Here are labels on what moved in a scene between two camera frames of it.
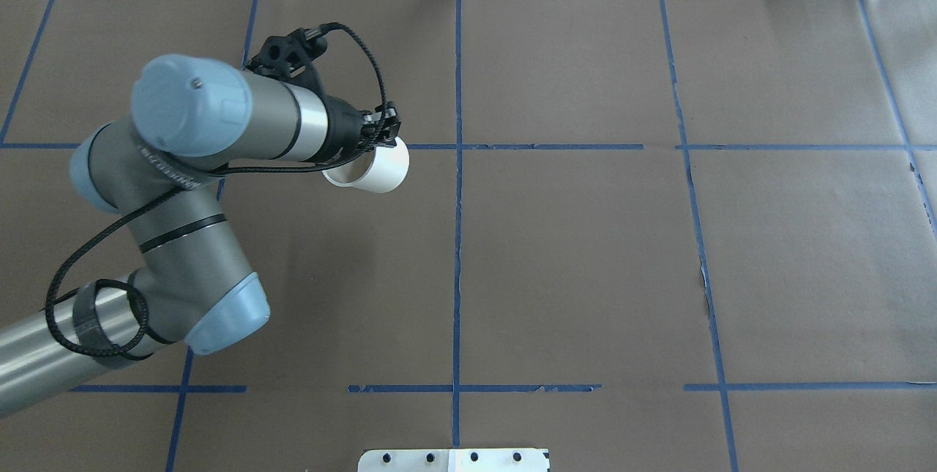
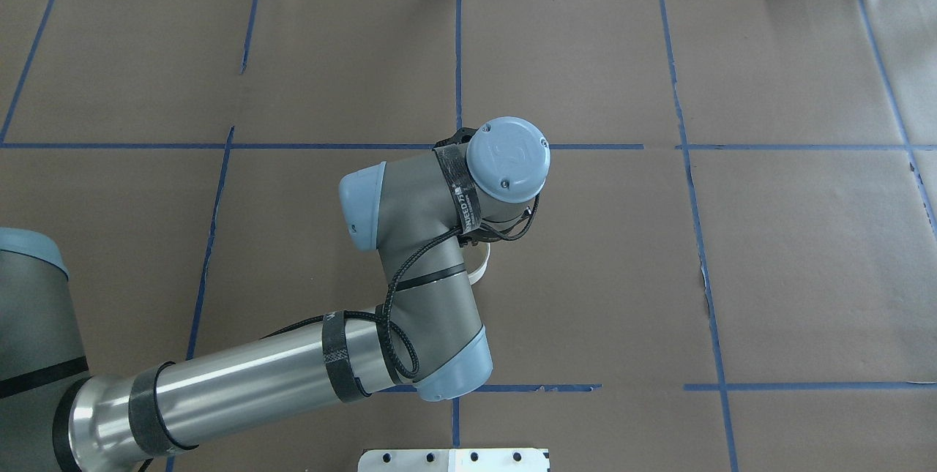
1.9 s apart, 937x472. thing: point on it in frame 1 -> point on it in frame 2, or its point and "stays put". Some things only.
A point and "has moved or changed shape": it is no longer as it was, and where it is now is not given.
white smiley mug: x=384 y=170 has moved or changed shape
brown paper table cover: x=653 y=219 stays put
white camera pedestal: x=453 y=460 stays put
